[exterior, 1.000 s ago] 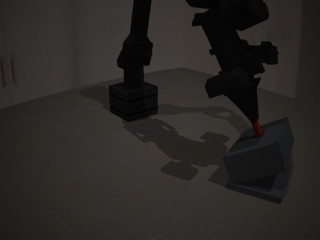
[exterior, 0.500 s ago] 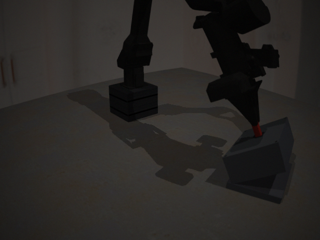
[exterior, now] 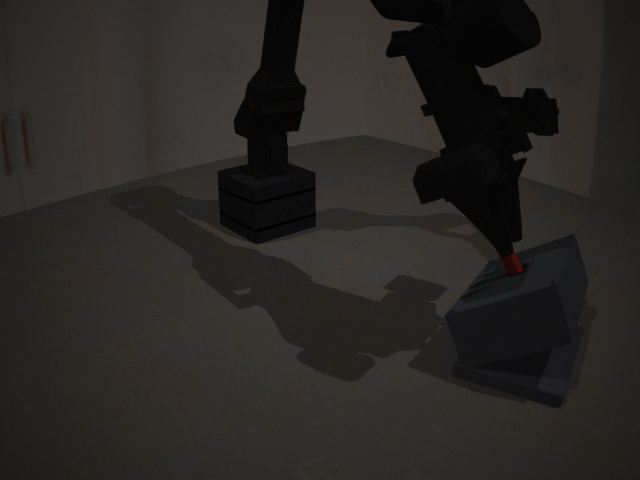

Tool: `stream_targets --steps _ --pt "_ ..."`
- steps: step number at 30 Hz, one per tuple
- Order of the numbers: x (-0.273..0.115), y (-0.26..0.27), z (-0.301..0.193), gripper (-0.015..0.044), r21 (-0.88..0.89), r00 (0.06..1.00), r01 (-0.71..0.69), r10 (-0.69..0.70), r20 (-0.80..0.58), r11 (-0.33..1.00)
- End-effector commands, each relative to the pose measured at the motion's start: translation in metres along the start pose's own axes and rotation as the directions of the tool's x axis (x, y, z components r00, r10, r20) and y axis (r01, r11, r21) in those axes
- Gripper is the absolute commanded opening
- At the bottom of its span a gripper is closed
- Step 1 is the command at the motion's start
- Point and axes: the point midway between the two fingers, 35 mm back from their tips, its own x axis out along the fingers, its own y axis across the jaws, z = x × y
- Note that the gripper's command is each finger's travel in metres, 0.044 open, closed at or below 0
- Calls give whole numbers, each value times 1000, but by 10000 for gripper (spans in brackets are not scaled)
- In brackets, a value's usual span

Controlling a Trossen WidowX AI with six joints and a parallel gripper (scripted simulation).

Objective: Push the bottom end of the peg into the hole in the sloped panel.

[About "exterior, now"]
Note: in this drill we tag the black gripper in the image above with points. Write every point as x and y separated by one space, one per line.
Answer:
479 177

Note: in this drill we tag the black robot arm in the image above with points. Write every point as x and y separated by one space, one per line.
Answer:
468 33

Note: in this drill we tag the grey sloped panel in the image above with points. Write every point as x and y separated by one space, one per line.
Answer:
519 333

